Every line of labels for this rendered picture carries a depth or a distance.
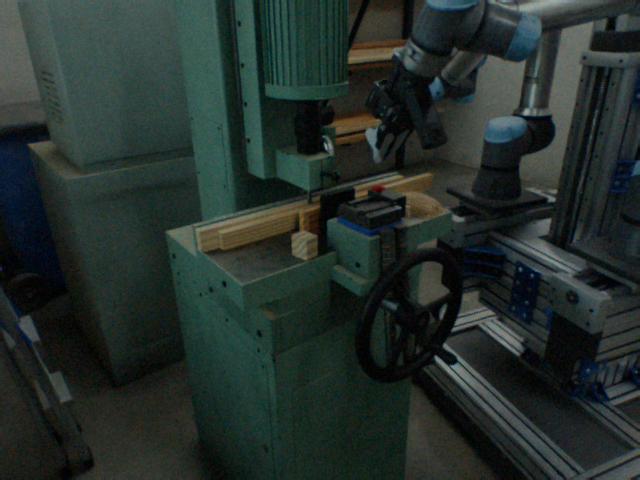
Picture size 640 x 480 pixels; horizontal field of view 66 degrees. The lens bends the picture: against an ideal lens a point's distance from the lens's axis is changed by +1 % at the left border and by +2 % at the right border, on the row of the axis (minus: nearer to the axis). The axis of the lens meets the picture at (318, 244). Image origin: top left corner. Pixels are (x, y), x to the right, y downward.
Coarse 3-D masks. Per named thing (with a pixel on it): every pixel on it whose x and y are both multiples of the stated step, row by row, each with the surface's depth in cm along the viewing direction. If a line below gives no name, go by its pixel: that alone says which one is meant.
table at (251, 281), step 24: (264, 240) 109; (288, 240) 108; (216, 264) 99; (240, 264) 98; (264, 264) 98; (288, 264) 98; (312, 264) 100; (336, 264) 104; (240, 288) 92; (264, 288) 94; (288, 288) 98; (360, 288) 97
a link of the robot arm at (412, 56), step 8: (408, 40) 83; (408, 48) 83; (416, 48) 81; (408, 56) 83; (416, 56) 82; (424, 56) 81; (432, 56) 81; (440, 56) 87; (448, 56) 83; (408, 64) 83; (416, 64) 82; (424, 64) 82; (432, 64) 82; (440, 64) 83; (416, 72) 83; (424, 72) 83; (432, 72) 83
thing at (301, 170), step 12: (276, 156) 115; (288, 156) 111; (300, 156) 108; (312, 156) 108; (324, 156) 108; (288, 168) 112; (300, 168) 108; (312, 168) 106; (324, 168) 108; (288, 180) 114; (300, 180) 109; (312, 180) 107; (324, 180) 109
